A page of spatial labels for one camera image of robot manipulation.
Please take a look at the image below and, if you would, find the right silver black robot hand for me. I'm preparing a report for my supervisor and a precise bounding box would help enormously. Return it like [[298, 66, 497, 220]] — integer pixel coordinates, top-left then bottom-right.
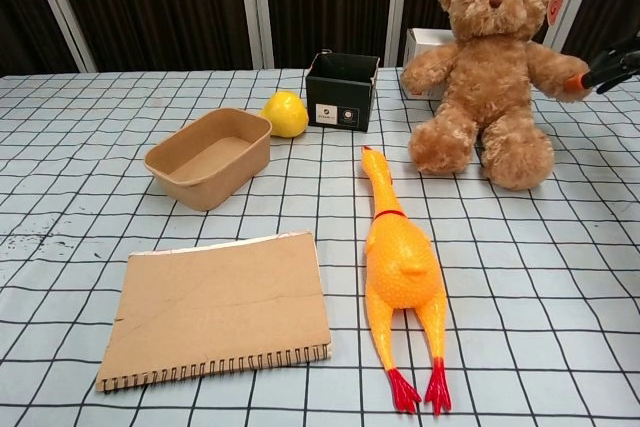
[[562, 31, 640, 96]]

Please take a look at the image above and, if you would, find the brown spiral notebook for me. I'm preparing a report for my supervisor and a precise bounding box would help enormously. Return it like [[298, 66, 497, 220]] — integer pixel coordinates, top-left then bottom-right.
[[94, 231, 335, 395]]

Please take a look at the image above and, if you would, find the yellow rubber chicken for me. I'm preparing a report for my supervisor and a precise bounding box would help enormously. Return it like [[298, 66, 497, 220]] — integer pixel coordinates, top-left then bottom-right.
[[360, 145, 453, 417]]

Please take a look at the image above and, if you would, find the brown kraft paper tray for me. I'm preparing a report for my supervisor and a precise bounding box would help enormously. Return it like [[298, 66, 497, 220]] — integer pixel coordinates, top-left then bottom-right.
[[143, 106, 273, 213]]

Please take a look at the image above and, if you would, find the yellow pear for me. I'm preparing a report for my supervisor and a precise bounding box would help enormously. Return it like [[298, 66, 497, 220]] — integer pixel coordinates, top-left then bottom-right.
[[259, 90, 309, 139]]

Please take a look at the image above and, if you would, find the black folding partition screen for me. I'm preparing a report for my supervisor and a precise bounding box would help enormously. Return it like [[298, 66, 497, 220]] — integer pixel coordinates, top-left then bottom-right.
[[0, 0, 640, 74]]

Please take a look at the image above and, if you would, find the small white cardboard box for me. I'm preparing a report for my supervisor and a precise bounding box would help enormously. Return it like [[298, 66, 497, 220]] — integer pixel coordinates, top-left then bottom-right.
[[403, 27, 457, 101]]

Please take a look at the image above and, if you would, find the brown teddy bear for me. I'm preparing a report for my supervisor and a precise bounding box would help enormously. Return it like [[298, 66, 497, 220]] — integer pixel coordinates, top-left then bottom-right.
[[399, 0, 592, 192]]

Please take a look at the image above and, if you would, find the blue checked tablecloth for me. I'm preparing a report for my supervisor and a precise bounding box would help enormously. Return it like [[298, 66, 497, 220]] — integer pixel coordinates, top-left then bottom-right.
[[0, 65, 640, 427]]

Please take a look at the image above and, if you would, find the open black cardboard box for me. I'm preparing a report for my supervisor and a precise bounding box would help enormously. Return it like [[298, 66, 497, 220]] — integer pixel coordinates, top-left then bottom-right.
[[305, 51, 381, 133]]

